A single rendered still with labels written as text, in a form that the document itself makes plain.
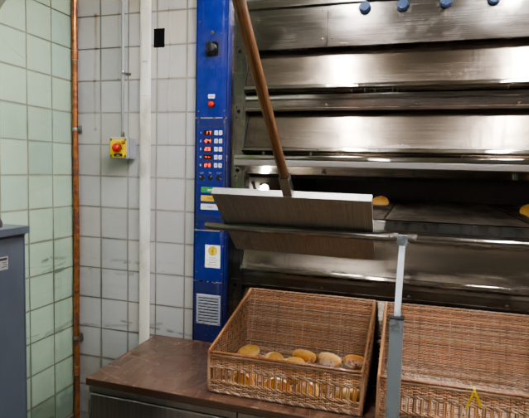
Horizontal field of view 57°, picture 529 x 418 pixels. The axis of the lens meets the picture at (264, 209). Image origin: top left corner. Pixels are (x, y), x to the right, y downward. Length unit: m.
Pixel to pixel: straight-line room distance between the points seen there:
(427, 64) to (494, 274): 0.86
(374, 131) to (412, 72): 0.27
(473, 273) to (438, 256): 0.14
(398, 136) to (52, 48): 1.61
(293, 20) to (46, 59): 1.13
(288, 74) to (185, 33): 0.53
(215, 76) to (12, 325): 1.30
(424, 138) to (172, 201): 1.15
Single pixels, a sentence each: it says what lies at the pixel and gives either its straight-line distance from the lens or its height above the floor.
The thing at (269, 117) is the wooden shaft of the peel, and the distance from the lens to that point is 1.37.
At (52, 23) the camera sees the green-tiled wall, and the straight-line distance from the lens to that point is 2.60.
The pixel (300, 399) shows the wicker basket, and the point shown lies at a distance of 1.77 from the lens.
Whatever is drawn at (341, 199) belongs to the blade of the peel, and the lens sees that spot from 1.59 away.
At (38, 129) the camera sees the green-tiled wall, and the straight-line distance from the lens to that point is 2.45.
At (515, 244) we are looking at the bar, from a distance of 1.72.
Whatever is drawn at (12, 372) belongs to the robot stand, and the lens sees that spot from 1.62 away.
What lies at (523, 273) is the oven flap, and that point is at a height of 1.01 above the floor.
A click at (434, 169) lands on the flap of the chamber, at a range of 1.91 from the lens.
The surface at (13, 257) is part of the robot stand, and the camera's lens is 1.54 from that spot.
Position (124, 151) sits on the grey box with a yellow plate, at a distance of 2.37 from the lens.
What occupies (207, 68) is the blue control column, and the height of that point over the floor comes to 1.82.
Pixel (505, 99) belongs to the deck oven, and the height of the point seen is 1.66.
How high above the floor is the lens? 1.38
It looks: 5 degrees down
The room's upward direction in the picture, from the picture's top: 1 degrees clockwise
